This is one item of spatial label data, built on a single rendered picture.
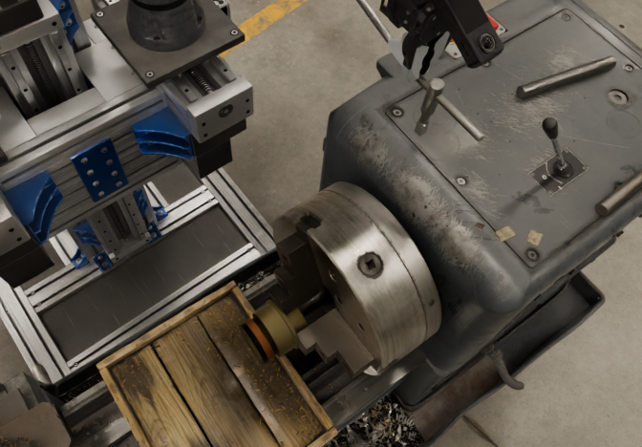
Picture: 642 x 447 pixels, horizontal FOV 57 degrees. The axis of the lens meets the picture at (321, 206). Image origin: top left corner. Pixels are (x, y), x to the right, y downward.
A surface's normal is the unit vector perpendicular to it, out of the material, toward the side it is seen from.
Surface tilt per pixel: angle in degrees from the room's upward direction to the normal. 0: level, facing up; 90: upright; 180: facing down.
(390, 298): 35
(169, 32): 72
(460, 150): 0
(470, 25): 29
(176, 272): 0
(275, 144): 0
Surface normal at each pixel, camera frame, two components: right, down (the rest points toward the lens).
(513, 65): 0.07, -0.49
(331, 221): -0.14, -0.72
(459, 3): 0.35, -0.07
